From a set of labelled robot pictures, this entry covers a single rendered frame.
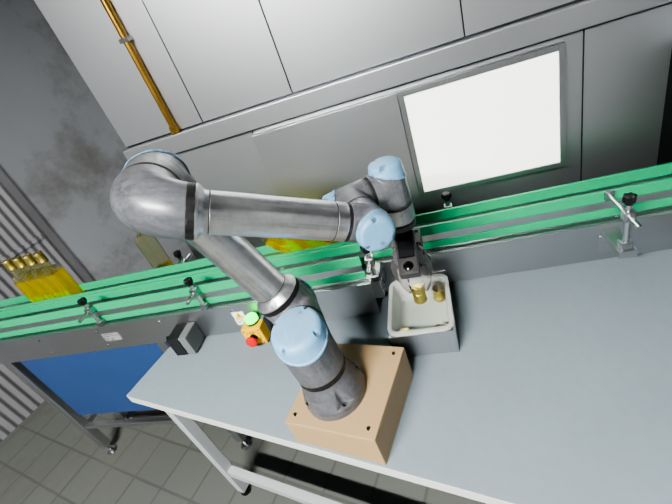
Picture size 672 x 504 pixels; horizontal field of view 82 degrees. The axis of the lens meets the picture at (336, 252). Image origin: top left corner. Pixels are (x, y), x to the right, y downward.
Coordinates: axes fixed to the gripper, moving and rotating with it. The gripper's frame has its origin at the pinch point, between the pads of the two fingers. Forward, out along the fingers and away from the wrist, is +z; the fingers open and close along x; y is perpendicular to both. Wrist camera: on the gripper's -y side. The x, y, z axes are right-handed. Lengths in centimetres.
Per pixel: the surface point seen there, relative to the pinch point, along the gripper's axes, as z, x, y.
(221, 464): 66, 92, -8
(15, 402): 77, 277, 43
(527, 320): 17.2, -25.4, 1.0
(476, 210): -2.1, -19.3, 29.7
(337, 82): -47, 12, 40
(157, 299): -3, 90, 14
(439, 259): 6.9, -6.0, 20.6
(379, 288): 6.7, 12.5, 11.3
